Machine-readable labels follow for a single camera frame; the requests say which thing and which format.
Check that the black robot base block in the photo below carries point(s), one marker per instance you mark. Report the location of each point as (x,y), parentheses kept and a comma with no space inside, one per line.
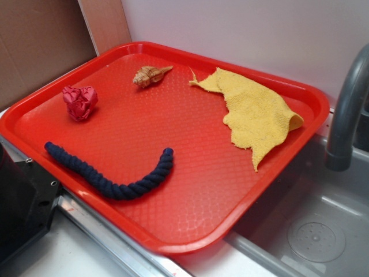
(29,195)

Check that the red plastic tray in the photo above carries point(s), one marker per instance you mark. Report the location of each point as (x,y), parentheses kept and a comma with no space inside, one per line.
(212,183)

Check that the brown spiral seashell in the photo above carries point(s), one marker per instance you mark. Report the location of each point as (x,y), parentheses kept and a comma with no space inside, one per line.
(148,75)

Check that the yellow terry cloth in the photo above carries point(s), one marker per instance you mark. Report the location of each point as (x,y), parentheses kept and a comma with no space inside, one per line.
(258,117)

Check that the crumpled red paper ball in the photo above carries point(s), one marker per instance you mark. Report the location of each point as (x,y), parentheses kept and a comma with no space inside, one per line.
(80,102)

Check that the grey faucet spout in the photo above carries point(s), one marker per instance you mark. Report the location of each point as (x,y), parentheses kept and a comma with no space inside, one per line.
(349,126)

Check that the grey plastic sink basin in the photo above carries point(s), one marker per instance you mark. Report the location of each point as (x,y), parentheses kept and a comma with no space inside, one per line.
(310,222)

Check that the brown cardboard panel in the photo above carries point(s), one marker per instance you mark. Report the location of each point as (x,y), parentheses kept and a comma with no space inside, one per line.
(43,40)

